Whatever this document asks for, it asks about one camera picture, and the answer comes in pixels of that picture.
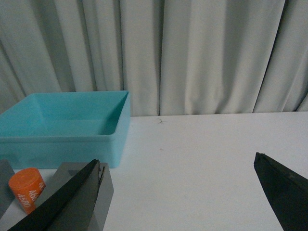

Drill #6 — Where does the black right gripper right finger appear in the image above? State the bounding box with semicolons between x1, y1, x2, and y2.
254;153;308;231

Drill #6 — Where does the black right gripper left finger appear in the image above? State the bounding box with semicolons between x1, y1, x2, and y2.
9;159;103;231

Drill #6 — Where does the gray square block part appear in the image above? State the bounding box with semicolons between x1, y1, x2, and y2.
35;162;114;231

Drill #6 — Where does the blue plastic box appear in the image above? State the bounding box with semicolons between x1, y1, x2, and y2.
0;91;130;169

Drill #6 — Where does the orange cylinder part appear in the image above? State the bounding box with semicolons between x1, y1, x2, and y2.
8;167;46;215

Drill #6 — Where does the gray-green curtain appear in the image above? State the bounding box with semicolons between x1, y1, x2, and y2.
0;0;308;116

